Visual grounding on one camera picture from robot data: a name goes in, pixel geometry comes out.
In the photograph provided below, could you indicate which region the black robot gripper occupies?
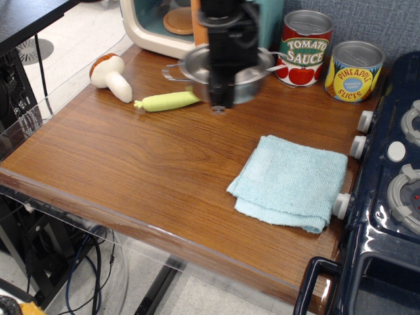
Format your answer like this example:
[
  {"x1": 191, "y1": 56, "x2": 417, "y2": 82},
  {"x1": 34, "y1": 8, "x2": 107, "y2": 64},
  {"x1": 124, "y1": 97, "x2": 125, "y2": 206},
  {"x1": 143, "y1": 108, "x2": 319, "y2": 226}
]
[{"x1": 198, "y1": 1, "x2": 260, "y2": 114}]

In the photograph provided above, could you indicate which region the silver metal pot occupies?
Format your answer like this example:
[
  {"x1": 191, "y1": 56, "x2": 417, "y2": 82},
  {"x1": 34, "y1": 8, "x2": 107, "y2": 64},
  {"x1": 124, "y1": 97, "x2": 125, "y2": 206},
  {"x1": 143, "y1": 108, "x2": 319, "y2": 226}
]
[{"x1": 162, "y1": 45, "x2": 284, "y2": 105}]

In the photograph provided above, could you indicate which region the toy microwave oven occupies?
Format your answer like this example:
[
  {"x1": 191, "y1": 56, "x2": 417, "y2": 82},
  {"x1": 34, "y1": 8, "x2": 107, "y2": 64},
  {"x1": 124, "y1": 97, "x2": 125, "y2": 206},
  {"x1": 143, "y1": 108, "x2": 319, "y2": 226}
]
[{"x1": 119, "y1": 1, "x2": 284, "y2": 59}]

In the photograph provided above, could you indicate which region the tomato sauce can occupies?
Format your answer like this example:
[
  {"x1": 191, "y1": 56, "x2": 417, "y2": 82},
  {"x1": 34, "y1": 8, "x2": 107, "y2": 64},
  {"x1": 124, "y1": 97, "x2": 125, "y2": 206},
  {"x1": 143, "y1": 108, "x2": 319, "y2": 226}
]
[{"x1": 276, "y1": 10, "x2": 334, "y2": 87}]

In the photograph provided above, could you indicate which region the plush mushroom toy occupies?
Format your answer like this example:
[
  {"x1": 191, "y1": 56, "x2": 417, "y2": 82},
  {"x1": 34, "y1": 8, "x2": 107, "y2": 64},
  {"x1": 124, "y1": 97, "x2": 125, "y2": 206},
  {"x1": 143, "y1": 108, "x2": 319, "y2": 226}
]
[{"x1": 89, "y1": 53, "x2": 133, "y2": 103}]

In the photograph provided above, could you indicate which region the light blue folded cloth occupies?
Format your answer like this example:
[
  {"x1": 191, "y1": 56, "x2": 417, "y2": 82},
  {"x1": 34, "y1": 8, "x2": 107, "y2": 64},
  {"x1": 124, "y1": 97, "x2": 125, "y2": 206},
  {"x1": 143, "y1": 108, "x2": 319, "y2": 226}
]
[{"x1": 226, "y1": 135, "x2": 348, "y2": 234}]

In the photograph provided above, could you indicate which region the pineapple slices can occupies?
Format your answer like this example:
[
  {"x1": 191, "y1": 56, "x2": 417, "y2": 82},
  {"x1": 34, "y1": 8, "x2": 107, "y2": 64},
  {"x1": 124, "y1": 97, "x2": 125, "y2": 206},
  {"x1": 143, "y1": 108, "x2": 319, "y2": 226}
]
[{"x1": 324, "y1": 41, "x2": 385, "y2": 103}]

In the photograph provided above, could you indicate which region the white stove knob upper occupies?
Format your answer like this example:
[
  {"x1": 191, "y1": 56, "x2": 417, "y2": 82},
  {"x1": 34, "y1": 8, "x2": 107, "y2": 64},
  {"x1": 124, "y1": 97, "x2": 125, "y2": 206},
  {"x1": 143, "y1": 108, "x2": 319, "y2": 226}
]
[{"x1": 358, "y1": 110, "x2": 374, "y2": 134}]

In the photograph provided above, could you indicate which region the white stove knob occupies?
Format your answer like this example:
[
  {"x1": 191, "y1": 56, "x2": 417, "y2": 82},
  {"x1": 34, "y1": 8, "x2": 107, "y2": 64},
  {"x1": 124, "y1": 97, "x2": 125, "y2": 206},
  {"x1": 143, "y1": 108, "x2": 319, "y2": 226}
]
[
  {"x1": 332, "y1": 193, "x2": 351, "y2": 220},
  {"x1": 358, "y1": 110, "x2": 374, "y2": 134},
  {"x1": 350, "y1": 136, "x2": 367, "y2": 159}
]

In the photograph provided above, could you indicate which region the white stove knob middle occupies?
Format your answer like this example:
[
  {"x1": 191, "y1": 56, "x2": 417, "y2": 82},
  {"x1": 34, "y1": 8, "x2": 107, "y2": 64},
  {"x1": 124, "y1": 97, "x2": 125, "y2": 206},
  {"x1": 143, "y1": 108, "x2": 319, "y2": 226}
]
[{"x1": 350, "y1": 136, "x2": 367, "y2": 159}]

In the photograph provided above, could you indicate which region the white stove knob lower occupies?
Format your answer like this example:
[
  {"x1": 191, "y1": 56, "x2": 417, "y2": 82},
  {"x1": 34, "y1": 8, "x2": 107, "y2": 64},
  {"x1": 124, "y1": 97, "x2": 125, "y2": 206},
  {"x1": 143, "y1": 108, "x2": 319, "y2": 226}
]
[{"x1": 332, "y1": 193, "x2": 351, "y2": 220}]

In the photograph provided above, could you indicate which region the black computer tower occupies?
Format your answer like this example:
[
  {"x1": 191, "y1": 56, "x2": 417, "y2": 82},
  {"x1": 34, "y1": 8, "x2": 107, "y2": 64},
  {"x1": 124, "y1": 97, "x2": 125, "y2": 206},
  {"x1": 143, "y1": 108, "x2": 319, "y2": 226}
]
[{"x1": 1, "y1": 49, "x2": 43, "y2": 138}]

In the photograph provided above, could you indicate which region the black desk top left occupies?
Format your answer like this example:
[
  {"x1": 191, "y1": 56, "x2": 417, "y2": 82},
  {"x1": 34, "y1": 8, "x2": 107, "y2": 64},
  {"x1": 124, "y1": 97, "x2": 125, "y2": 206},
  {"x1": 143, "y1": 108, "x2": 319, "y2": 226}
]
[{"x1": 1, "y1": 0, "x2": 81, "y2": 56}]

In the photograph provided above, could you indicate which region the dark blue toy stove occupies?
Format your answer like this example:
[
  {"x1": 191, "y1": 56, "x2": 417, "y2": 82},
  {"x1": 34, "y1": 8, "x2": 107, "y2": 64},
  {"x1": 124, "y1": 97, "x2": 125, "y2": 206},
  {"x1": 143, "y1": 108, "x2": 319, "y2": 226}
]
[{"x1": 294, "y1": 52, "x2": 419, "y2": 314}]

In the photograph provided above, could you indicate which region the yellow cloth bottom left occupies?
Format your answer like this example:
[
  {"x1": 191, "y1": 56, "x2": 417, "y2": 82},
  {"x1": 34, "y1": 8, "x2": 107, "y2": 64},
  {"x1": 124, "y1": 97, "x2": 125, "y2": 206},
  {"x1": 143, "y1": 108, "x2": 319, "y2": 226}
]
[{"x1": 19, "y1": 302, "x2": 45, "y2": 315}]

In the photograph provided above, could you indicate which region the green handled metal spoon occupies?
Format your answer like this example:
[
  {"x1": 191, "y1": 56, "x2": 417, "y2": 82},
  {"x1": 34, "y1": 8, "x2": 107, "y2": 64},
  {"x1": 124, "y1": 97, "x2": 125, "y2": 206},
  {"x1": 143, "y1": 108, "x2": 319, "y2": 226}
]
[{"x1": 134, "y1": 90, "x2": 201, "y2": 112}]

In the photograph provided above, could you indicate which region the black cable under table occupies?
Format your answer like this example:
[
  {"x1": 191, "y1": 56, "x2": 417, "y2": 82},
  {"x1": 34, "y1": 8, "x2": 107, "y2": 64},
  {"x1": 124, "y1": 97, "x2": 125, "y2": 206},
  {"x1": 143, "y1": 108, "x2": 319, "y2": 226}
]
[{"x1": 58, "y1": 234, "x2": 116, "y2": 315}]

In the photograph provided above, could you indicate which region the blue cable under table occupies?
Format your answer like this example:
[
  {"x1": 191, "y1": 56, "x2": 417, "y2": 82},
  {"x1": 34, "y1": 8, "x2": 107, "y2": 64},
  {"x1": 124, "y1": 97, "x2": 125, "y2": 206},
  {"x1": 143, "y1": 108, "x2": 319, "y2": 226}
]
[{"x1": 65, "y1": 229, "x2": 116, "y2": 315}]

